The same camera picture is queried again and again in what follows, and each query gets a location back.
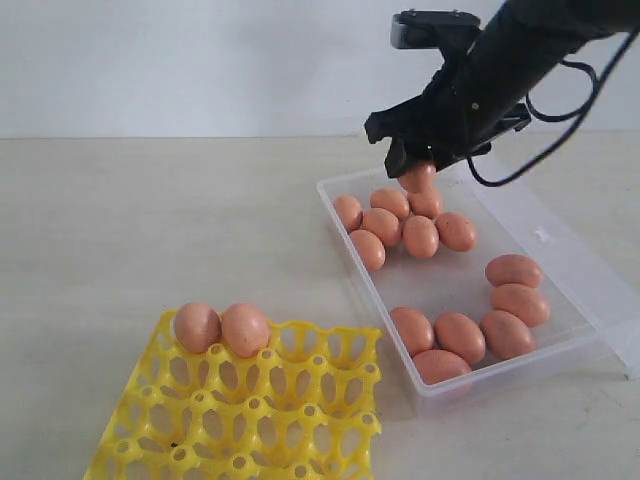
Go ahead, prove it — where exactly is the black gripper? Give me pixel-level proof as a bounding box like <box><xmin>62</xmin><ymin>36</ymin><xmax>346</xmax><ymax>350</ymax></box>
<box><xmin>364</xmin><ymin>44</ymin><xmax>532</xmax><ymax>179</ymax></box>

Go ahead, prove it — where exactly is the brown egg tray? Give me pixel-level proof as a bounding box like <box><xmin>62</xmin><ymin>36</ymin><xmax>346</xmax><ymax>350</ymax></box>
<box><xmin>173</xmin><ymin>302</ymin><xmax>221</xmax><ymax>353</ymax></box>
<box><xmin>221</xmin><ymin>303</ymin><xmax>271</xmax><ymax>358</ymax></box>
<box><xmin>398</xmin><ymin>162</ymin><xmax>436</xmax><ymax>193</ymax></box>

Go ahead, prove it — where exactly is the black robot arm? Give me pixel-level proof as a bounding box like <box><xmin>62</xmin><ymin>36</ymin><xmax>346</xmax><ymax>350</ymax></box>
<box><xmin>364</xmin><ymin>1</ymin><xmax>639</xmax><ymax>187</ymax></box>

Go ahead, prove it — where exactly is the brown egg centre cluster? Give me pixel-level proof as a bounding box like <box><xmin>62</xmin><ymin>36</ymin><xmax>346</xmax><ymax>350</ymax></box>
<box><xmin>402</xmin><ymin>215</ymin><xmax>439</xmax><ymax>259</ymax></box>

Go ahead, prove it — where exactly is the brown egg cluster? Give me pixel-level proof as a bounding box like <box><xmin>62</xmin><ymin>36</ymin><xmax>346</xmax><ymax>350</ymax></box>
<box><xmin>349</xmin><ymin>229</ymin><xmax>386</xmax><ymax>271</ymax></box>
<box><xmin>402</xmin><ymin>215</ymin><xmax>439</xmax><ymax>259</ymax></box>
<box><xmin>435</xmin><ymin>212</ymin><xmax>477</xmax><ymax>252</ymax></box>

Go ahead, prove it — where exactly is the brown egg right cluster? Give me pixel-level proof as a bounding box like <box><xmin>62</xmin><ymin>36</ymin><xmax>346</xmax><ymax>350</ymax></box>
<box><xmin>435</xmin><ymin>212</ymin><xmax>477</xmax><ymax>252</ymax></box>

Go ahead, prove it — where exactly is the brown egg front left cluster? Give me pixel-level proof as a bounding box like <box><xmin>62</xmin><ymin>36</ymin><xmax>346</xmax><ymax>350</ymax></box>
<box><xmin>349</xmin><ymin>229</ymin><xmax>386</xmax><ymax>271</ymax></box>

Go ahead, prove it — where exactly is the clear plastic container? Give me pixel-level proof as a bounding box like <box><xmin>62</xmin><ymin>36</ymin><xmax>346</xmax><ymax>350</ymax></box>
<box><xmin>317</xmin><ymin>164</ymin><xmax>639</xmax><ymax>415</ymax></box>

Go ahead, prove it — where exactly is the brown egg front corner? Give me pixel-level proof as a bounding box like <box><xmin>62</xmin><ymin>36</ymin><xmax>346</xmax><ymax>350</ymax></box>
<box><xmin>412</xmin><ymin>349</ymin><xmax>471</xmax><ymax>385</ymax></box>

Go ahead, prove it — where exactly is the yellow plastic egg tray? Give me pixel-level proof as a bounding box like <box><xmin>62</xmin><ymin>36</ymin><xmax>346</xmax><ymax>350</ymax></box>
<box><xmin>85</xmin><ymin>311</ymin><xmax>381</xmax><ymax>479</ymax></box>

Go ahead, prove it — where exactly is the black cable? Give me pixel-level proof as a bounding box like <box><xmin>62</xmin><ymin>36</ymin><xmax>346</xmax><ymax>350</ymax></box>
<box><xmin>467</xmin><ymin>19</ymin><xmax>640</xmax><ymax>188</ymax></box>

